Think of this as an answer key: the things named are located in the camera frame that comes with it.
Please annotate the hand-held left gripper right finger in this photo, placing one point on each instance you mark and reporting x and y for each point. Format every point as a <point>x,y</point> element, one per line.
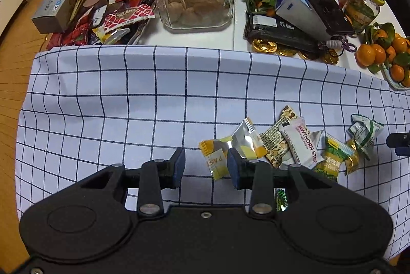
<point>232,168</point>

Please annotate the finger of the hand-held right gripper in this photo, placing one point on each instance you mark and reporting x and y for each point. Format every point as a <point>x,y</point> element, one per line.
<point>400,140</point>

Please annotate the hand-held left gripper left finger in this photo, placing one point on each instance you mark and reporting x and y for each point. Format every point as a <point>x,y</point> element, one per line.
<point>181,165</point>

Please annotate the yellow white snack packet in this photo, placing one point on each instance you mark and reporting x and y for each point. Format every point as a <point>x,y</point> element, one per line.
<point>214,158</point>

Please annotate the silver yellow snack packet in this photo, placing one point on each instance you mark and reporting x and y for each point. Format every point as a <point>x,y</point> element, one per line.
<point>248,141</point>

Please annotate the green white snack packet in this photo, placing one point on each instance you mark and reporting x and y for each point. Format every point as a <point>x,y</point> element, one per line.
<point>365,133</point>

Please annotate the gold foil candy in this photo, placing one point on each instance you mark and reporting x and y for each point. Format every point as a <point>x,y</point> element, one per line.
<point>353,157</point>

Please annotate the brown nut-print snack packet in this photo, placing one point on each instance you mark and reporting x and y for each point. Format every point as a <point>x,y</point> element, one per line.
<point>275,141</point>

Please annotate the green pea snack packet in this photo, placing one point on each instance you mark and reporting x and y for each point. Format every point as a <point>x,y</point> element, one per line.
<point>333,161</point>

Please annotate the white strip snack packet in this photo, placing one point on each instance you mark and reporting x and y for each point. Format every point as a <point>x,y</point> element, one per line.
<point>302,142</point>

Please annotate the pale green plate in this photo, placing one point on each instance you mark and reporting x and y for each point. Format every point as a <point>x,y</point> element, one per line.
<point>395,83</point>

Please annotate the small green candy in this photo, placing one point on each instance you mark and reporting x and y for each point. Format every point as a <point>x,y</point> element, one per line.
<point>282,200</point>

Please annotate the checked tablecloth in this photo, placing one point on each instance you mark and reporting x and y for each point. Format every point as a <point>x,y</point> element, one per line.
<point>134,100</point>

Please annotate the pile of tangerines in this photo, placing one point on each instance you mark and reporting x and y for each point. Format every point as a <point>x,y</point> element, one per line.
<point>379,52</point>

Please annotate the gold chocolate coin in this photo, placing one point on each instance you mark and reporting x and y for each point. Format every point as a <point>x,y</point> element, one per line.
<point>308,55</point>
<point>264,46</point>
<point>286,51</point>
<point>330,59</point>

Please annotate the purple carabiner clip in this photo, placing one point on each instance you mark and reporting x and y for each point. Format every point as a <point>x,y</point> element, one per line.
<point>349,45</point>

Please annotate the small glass jar yellow lid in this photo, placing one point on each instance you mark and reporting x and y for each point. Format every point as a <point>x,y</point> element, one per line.
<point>362,7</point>

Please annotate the pile of walnuts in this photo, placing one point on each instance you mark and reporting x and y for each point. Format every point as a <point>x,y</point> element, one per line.
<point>195,1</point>

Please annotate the white blue box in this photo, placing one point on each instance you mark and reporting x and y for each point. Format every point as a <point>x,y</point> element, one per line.
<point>293,6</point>

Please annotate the pile of mixed snack packets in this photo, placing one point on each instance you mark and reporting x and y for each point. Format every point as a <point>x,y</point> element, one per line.
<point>112,4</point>

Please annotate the grey cardboard box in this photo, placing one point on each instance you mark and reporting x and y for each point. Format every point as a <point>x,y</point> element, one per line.
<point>57,4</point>

